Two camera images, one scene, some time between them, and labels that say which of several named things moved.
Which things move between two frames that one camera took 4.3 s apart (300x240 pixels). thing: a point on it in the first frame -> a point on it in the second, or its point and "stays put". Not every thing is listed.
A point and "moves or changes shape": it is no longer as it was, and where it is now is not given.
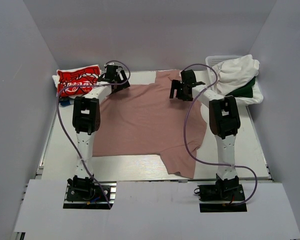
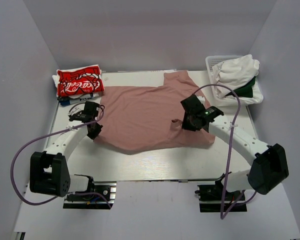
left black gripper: [124, 84] -> [93, 135]
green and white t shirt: [247, 95] stays put
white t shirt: [234, 73] stays put
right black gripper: [177, 84] -> [186, 126]
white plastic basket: [214, 60] stays put
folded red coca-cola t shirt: [76, 81] stays put
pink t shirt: [143, 120] moves or changes shape
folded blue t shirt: [64, 102] stays put
